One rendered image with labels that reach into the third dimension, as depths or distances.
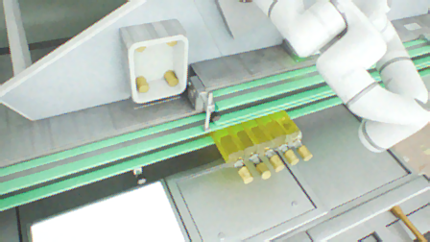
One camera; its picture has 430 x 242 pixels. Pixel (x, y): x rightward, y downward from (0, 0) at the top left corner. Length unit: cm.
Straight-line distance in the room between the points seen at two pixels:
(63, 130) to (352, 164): 106
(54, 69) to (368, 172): 117
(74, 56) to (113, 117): 23
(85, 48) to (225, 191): 63
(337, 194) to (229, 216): 43
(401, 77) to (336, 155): 58
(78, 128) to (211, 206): 49
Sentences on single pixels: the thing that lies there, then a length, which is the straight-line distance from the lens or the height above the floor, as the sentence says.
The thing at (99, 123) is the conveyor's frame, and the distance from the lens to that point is 114.
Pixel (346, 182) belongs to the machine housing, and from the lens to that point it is 140.
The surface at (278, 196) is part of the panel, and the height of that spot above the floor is 120.
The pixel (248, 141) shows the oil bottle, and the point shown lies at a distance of 114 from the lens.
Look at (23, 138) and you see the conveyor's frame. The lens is 116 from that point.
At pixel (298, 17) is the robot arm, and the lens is 87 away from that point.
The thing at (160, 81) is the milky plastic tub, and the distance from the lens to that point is 115.
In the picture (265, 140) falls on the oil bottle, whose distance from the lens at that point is 116.
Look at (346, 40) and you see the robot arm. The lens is 84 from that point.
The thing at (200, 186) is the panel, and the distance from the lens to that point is 120.
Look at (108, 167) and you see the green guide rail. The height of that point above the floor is 94.
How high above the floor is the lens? 159
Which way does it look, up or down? 34 degrees down
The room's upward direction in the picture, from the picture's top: 148 degrees clockwise
